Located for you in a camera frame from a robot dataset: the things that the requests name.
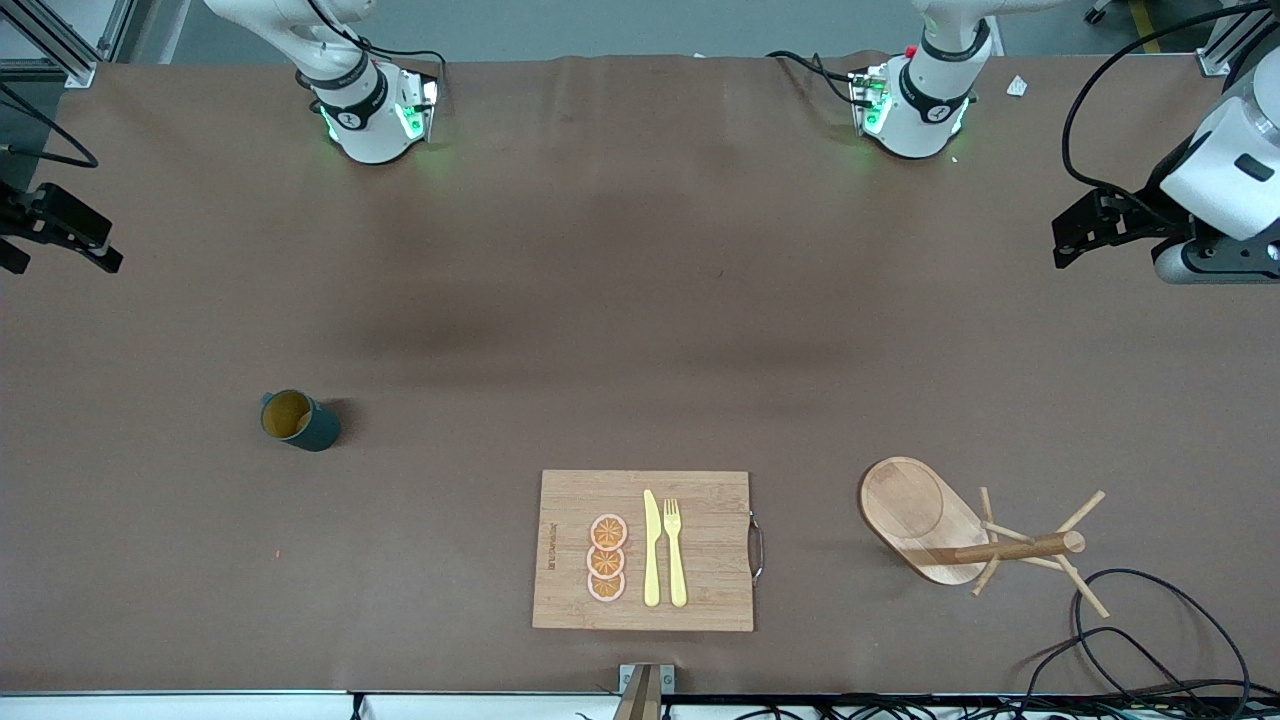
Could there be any teal mug yellow inside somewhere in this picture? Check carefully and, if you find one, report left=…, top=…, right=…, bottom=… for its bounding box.
left=260, top=389, right=342, bottom=453

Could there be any aluminium frame profile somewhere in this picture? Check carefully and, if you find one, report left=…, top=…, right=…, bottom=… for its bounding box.
left=1198, top=0, right=1280, bottom=79
left=0, top=0, right=136, bottom=89

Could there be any black cable bundle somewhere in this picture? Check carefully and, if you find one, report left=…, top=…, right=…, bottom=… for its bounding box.
left=690, top=693, right=1280, bottom=720

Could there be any yellow plastic fork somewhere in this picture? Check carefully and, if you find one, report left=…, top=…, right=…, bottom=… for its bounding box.
left=663, top=498, right=689, bottom=609

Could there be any metal mounting bracket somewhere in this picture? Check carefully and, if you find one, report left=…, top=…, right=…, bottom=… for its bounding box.
left=615, top=663, right=677, bottom=720

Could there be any wooden mug rack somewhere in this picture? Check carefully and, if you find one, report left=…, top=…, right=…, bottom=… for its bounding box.
left=858, top=456, right=1111, bottom=620

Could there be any black arm base cable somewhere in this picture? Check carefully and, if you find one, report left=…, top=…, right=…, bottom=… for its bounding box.
left=766, top=50, right=863, bottom=107
left=305, top=0, right=448, bottom=91

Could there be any black looped cable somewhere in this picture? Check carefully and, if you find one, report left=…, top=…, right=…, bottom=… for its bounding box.
left=1072, top=568, right=1253, bottom=706
left=1015, top=630, right=1201, bottom=716

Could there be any bamboo cutting board metal handle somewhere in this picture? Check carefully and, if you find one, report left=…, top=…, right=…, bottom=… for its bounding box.
left=531, top=469, right=766, bottom=633

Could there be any yellow plastic knife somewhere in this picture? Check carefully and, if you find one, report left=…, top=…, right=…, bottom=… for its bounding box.
left=642, top=489, right=663, bottom=608

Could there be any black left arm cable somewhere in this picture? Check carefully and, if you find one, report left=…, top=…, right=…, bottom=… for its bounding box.
left=1062, top=0, right=1280, bottom=201

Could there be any brown table cover sheet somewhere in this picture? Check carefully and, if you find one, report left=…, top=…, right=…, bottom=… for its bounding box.
left=0, top=52, right=1280, bottom=696

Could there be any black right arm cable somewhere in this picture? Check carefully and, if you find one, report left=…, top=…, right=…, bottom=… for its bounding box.
left=0, top=85, right=100, bottom=169

